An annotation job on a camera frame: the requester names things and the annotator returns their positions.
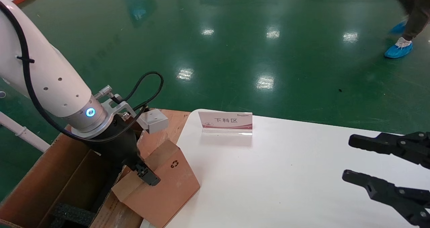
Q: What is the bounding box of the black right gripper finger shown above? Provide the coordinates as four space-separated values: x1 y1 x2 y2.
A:
348 131 430 170
342 169 430 228

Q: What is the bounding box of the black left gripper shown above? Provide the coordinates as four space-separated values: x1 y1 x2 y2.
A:
88 115 161 187

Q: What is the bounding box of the small cardboard box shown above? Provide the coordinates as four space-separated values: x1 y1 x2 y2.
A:
112 139 201 228

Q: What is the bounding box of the large cardboard box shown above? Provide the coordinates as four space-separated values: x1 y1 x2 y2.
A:
0 129 144 228

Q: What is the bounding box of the black foam insert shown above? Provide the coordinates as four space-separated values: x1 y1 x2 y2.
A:
50 203 97 228

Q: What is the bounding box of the blue shoe cover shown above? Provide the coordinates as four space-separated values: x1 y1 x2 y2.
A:
389 19 409 35
384 41 413 59

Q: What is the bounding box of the acrylic sign with Chinese text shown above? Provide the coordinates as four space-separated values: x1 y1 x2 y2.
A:
198 111 253 135

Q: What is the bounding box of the white plastic pipe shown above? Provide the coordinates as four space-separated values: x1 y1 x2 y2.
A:
0 112 51 153

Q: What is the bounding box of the person in dark trousers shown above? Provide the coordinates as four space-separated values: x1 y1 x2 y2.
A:
391 0 430 48

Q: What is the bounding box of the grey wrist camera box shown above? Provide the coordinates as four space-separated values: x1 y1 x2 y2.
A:
137 109 169 135

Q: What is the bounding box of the silver camera mounting bracket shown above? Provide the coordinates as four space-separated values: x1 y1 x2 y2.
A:
94 85 149 128

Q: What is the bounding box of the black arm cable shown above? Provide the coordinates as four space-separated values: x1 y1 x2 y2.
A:
0 1 165 144

